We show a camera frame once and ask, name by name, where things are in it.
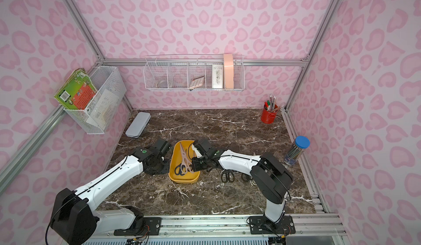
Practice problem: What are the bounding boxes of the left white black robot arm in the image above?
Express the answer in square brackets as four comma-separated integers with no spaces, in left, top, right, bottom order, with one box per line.
[47,139,171,245]

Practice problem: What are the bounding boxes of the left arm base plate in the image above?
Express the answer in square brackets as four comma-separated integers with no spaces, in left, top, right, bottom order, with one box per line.
[114,217,162,237]

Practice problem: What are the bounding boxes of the green red book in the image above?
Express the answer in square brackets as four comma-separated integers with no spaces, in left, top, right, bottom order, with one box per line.
[54,68,97,110]

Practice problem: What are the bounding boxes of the blue lid pencil tube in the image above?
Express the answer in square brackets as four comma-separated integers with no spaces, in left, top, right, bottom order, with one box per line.
[284,136,310,166]

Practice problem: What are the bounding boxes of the yellow plastic storage box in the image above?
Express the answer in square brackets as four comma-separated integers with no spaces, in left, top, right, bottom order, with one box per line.
[168,140,200,184]

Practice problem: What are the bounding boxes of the pink case on shelf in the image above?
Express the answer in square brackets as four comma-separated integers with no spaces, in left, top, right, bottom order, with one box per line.
[224,53,234,89]

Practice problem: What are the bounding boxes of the pens in cup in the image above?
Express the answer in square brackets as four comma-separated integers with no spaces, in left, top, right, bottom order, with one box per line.
[264,94,278,112]

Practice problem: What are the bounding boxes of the white mesh side basket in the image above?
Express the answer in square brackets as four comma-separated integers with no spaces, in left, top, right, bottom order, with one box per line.
[64,66,127,134]

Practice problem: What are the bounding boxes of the white paper in basket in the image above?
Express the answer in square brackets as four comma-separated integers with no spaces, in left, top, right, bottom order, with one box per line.
[86,89,119,131]

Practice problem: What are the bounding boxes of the pink scissors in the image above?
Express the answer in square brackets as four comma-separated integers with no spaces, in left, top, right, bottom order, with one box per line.
[179,143,194,176]

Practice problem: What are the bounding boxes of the grey pencil case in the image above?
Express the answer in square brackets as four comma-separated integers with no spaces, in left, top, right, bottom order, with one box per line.
[125,112,151,138]

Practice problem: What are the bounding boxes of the red pen cup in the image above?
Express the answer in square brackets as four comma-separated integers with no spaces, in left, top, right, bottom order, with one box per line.
[260,107,278,124]

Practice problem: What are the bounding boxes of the white wire wall shelf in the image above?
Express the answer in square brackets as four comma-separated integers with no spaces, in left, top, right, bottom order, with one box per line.
[143,54,246,91]

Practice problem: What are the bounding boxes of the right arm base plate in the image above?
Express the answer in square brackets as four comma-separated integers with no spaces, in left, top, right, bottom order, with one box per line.
[246,215,296,236]

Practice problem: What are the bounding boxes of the white box on shelf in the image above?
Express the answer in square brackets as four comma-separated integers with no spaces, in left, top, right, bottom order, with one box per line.
[212,64,224,89]

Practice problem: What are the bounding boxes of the tape roll on shelf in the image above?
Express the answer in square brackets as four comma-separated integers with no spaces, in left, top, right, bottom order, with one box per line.
[156,78,168,89]

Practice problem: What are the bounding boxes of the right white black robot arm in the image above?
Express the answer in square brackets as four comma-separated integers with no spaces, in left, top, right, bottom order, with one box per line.
[191,139,294,224]

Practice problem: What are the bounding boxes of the small grey black scissors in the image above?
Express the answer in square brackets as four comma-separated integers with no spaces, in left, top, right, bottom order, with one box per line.
[174,146,193,176]

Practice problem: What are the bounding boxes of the small calculator on shelf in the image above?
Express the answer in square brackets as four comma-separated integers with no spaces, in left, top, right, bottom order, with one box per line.
[189,76,205,90]

